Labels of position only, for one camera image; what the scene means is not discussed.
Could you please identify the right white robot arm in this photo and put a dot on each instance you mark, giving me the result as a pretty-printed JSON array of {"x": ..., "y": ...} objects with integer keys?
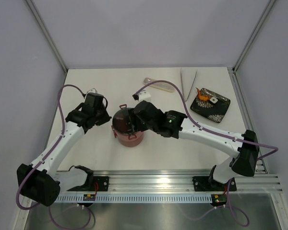
[{"x": 242, "y": 149}]

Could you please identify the metal tongs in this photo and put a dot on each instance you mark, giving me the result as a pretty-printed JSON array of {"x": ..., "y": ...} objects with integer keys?
[{"x": 187, "y": 80}]

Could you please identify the orange shrimp on tray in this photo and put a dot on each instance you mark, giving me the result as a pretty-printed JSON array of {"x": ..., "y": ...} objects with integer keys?
[{"x": 202, "y": 97}]

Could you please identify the pink steel bowl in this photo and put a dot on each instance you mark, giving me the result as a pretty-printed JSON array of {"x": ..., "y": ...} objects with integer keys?
[{"x": 127, "y": 137}]

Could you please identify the white slotted cable duct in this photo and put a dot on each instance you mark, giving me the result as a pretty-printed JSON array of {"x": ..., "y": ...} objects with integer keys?
[{"x": 134, "y": 198}]

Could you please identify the aluminium front rail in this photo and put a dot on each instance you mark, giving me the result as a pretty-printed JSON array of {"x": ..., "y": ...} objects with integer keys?
[{"x": 180, "y": 182}]

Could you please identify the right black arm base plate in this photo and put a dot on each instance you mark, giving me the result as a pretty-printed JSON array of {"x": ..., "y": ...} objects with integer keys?
[{"x": 207, "y": 184}]

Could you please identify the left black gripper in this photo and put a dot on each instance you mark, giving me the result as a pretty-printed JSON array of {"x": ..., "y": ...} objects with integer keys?
[{"x": 106, "y": 118}]

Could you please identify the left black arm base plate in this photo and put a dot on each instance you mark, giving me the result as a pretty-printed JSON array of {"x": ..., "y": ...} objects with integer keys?
[{"x": 100, "y": 183}]

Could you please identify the black floral food tray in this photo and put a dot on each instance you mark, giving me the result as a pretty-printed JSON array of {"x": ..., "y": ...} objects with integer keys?
[{"x": 215, "y": 109}]

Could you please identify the dark red steel bowl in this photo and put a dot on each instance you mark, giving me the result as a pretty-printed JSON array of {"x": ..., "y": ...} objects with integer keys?
[{"x": 132, "y": 143}]

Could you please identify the grey transparent lid with handle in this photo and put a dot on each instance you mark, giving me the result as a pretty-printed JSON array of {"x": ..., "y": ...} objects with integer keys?
[{"x": 120, "y": 120}]

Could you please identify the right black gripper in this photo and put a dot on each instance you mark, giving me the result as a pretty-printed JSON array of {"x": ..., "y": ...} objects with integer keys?
[{"x": 134, "y": 118}]

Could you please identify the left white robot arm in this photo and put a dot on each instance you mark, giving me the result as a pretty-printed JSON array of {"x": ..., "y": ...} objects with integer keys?
[{"x": 38, "y": 180}]

